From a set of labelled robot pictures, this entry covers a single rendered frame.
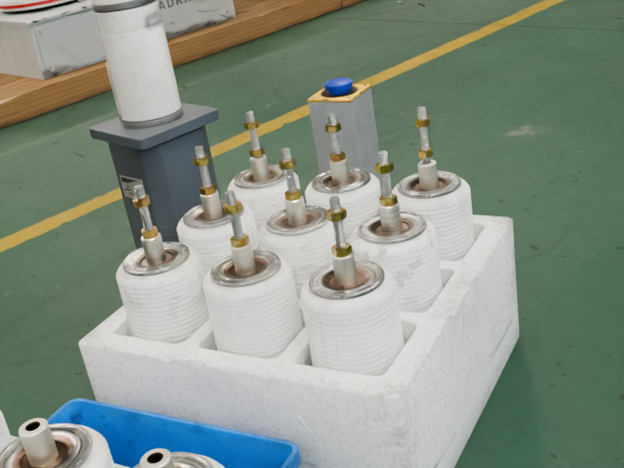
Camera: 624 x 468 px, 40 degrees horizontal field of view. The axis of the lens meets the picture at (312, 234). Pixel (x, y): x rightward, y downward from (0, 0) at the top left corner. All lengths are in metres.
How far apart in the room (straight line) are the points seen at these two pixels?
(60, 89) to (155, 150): 1.56
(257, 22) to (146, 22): 2.02
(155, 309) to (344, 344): 0.23
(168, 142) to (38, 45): 1.62
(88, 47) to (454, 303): 2.18
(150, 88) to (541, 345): 0.65
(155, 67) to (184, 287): 0.43
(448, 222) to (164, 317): 0.34
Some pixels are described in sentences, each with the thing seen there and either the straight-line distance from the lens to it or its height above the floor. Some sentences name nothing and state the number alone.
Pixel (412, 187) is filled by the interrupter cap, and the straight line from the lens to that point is 1.04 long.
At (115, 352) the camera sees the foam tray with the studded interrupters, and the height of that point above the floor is 0.17.
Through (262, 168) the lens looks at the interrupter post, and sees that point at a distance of 1.13.
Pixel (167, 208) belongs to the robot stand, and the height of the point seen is 0.18.
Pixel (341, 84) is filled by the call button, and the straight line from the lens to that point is 1.22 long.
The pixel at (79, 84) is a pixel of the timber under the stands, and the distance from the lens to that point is 2.85.
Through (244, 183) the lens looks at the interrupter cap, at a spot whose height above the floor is 0.25.
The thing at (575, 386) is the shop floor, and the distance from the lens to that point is 1.11.
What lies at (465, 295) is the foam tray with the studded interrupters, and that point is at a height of 0.17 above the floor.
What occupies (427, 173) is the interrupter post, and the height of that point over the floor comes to 0.27.
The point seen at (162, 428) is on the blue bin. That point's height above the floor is 0.11.
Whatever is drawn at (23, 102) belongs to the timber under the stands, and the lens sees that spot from 2.77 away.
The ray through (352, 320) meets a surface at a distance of 0.82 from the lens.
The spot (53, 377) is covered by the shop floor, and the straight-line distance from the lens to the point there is 1.32.
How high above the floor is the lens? 0.65
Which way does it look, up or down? 25 degrees down
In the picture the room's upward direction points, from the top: 10 degrees counter-clockwise
